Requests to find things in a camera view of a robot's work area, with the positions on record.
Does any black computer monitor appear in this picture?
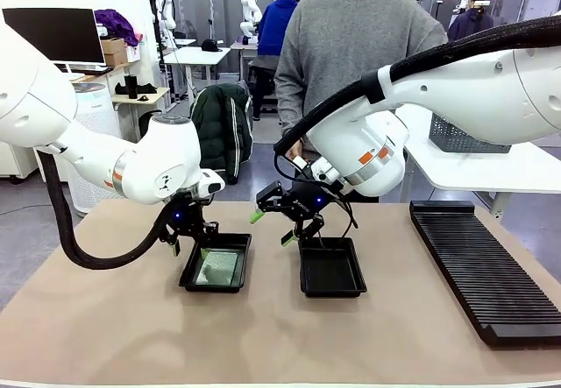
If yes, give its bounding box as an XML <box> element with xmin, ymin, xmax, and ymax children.
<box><xmin>2</xmin><ymin>7</ymin><xmax>107</xmax><ymax>76</ymax></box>

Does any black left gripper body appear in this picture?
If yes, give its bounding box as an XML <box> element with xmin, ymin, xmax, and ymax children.
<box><xmin>164</xmin><ymin>190</ymin><xmax>207</xmax><ymax>236</ymax></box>

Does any black slotted board rack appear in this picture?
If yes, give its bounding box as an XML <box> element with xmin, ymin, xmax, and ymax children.
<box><xmin>408</xmin><ymin>200</ymin><xmax>561</xmax><ymax>348</ymax></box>

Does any grey workbench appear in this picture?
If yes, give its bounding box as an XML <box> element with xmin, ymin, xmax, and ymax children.
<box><xmin>231</xmin><ymin>41</ymin><xmax>259</xmax><ymax>82</ymax></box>

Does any white air purifier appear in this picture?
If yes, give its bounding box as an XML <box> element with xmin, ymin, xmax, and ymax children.
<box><xmin>69</xmin><ymin>81</ymin><xmax>124</xmax><ymax>214</ymax></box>

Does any person's right hand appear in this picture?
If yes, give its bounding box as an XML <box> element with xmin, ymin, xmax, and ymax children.
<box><xmin>284</xmin><ymin>140</ymin><xmax>306</xmax><ymax>161</ymax></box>

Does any wooden top white desk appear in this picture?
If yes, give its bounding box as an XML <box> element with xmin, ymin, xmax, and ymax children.
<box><xmin>0</xmin><ymin>61</ymin><xmax>132</xmax><ymax>179</ymax></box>

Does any small wooden side table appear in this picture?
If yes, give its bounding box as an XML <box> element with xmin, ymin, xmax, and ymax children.
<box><xmin>111</xmin><ymin>88</ymin><xmax>171</xmax><ymax>144</ymax></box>

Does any purple cloth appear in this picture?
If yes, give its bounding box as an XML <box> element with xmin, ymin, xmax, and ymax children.
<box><xmin>94</xmin><ymin>9</ymin><xmax>140</xmax><ymax>47</ymax></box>

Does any person in dark jacket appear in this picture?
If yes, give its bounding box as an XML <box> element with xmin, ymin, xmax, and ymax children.
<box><xmin>447</xmin><ymin>0</ymin><xmax>494</xmax><ymax>41</ymax></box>

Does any black backpack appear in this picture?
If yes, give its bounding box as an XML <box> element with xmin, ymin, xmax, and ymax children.
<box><xmin>138</xmin><ymin>109</ymin><xmax>164</xmax><ymax>144</ymax></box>

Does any person's right forearm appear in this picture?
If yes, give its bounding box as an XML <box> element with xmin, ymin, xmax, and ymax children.
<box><xmin>274</xmin><ymin>85</ymin><xmax>308</xmax><ymax>146</ymax></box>

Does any large white table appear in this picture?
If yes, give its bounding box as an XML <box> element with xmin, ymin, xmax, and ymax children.
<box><xmin>396</xmin><ymin>105</ymin><xmax>561</xmax><ymax>221</ymax></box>

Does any dark green puffer jacket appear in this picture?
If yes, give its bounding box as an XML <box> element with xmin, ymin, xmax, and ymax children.
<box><xmin>188</xmin><ymin>83</ymin><xmax>254</xmax><ymax>186</ymax></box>

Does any left arm black cable sleeve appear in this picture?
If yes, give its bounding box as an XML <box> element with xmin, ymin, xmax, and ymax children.
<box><xmin>37</xmin><ymin>149</ymin><xmax>176</xmax><ymax>271</ymax></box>

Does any black plastic ESD tray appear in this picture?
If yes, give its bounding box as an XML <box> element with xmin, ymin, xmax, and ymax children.
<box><xmin>297</xmin><ymin>236</ymin><xmax>368</xmax><ymax>299</ymax></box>
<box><xmin>178</xmin><ymin>232</ymin><xmax>253</xmax><ymax>293</ymax></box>

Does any brown cardboard box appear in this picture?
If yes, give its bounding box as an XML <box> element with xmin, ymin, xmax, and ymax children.
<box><xmin>99</xmin><ymin>37</ymin><xmax>129</xmax><ymax>67</ymax></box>

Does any right arm black cable sleeve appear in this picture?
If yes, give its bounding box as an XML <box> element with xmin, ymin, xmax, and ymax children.
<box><xmin>273</xmin><ymin>15</ymin><xmax>561</xmax><ymax>157</ymax></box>

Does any person in blue hoodie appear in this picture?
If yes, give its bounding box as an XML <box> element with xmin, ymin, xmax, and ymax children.
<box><xmin>250</xmin><ymin>0</ymin><xmax>308</xmax><ymax>122</ymax></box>

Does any person in grey sweater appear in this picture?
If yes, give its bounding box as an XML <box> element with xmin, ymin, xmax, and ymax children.
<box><xmin>273</xmin><ymin>0</ymin><xmax>449</xmax><ymax>203</ymax></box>

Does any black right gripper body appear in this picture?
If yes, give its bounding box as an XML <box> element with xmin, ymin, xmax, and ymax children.
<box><xmin>284</xmin><ymin>180</ymin><xmax>330</xmax><ymax>221</ymax></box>

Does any grey plastic basket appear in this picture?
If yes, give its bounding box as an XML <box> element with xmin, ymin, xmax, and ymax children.
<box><xmin>429</xmin><ymin>114</ymin><xmax>512</xmax><ymax>155</ymax></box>

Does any green glass plate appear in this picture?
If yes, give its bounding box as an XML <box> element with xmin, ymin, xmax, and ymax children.
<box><xmin>195</xmin><ymin>250</ymin><xmax>240</xmax><ymax>285</ymax></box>

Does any arm black cable sleeve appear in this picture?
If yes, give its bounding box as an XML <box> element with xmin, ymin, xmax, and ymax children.
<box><xmin>273</xmin><ymin>15</ymin><xmax>561</xmax><ymax>157</ymax></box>
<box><xmin>37</xmin><ymin>149</ymin><xmax>176</xmax><ymax>271</ymax></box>

